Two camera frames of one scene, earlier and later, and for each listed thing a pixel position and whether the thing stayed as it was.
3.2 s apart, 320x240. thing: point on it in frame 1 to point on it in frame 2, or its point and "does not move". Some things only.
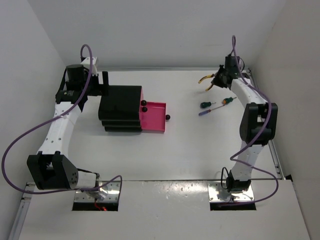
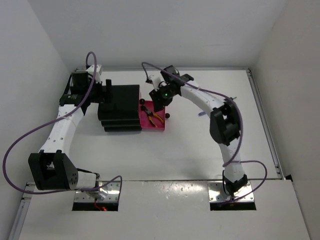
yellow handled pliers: [210, 75] to [150, 114]
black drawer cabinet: [119, 111] does not move
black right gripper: [215, 81] to [160, 103]
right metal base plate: [217, 193] does not move
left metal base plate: [109, 193] does not move
